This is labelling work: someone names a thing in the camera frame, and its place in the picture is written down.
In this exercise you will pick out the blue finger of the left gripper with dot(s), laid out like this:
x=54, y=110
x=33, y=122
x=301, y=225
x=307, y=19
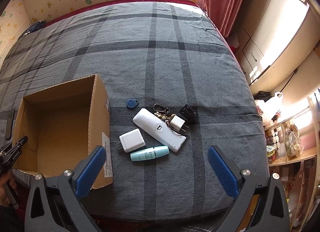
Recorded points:
x=10, y=153

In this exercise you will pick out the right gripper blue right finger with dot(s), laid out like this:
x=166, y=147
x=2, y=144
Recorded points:
x=240, y=184

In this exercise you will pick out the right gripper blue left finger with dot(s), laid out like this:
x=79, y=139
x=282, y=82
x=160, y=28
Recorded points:
x=76, y=184

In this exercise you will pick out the brown cardboard box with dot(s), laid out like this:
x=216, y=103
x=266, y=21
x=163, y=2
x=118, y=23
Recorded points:
x=64, y=123

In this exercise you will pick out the large white charger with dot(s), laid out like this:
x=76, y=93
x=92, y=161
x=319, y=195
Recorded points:
x=131, y=141

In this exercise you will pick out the teal cosmetic bottle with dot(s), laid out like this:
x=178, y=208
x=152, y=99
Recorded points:
x=149, y=153

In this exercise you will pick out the small white plug adapter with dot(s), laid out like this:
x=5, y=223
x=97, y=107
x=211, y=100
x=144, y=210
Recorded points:
x=178, y=124

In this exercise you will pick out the black charger cube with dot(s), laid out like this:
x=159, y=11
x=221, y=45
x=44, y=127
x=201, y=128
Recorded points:
x=188, y=114

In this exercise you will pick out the white remote control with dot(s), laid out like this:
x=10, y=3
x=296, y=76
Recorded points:
x=159, y=130

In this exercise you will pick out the blue key fob tag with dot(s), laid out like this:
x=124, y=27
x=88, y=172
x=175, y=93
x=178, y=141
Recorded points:
x=132, y=103

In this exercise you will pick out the keys with carabiner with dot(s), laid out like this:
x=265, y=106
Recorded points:
x=163, y=113

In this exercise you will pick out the person's hand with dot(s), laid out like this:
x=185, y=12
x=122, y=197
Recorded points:
x=6, y=177

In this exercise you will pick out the wooden shelf with clutter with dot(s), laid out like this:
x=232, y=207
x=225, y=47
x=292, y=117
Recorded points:
x=293, y=153

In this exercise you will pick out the white plastic bag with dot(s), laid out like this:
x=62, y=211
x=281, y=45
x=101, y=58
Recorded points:
x=268, y=109

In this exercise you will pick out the grey plaid bed cover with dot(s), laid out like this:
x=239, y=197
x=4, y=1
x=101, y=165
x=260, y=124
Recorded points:
x=157, y=53

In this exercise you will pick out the dark blue cloth bundle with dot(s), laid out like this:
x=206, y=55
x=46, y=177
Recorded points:
x=34, y=27

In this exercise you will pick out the cream wardrobe cabinet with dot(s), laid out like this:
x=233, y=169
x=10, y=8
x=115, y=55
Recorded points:
x=275, y=36

